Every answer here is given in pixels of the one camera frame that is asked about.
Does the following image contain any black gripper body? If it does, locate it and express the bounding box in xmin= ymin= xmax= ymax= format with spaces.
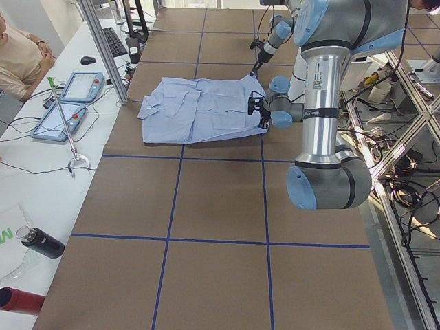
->
xmin=252 ymin=51 xmax=269 ymax=72
xmin=247 ymin=91 xmax=271 ymax=129

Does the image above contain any light blue striped shirt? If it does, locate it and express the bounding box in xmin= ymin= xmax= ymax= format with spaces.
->
xmin=137 ymin=75 xmax=267 ymax=144

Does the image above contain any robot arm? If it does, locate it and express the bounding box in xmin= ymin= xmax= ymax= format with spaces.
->
xmin=250 ymin=1 xmax=303 ymax=76
xmin=248 ymin=1 xmax=410 ymax=210

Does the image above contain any black keyboard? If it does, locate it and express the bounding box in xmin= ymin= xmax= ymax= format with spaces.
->
xmin=102 ymin=27 xmax=127 ymax=58

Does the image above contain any black computer mouse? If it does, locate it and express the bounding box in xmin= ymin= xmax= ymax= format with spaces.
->
xmin=80 ymin=56 xmax=96 ymax=65

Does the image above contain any far blue teach pendant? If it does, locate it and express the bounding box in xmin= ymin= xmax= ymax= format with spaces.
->
xmin=60 ymin=71 xmax=105 ymax=104

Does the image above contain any blue teach pendant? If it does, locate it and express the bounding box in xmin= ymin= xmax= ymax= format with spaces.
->
xmin=30 ymin=102 xmax=87 ymax=142
xmin=60 ymin=71 xmax=105 ymax=104

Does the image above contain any grabber reach tool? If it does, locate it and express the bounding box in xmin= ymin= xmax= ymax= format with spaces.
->
xmin=47 ymin=77 xmax=90 ymax=179

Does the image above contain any near blue teach pendant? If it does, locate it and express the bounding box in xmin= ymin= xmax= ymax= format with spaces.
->
xmin=30 ymin=102 xmax=87 ymax=142

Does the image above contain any seated person beige shirt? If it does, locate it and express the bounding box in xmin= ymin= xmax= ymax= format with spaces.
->
xmin=1 ymin=17 xmax=56 ymax=103

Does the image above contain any black water bottle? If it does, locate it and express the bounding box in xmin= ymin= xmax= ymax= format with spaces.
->
xmin=16 ymin=226 xmax=65 ymax=259

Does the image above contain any red bottle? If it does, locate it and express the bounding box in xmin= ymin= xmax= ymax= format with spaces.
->
xmin=1 ymin=287 xmax=45 ymax=315

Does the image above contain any grey aluminium frame post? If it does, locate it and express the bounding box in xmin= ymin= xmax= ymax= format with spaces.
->
xmin=78 ymin=0 xmax=129 ymax=105

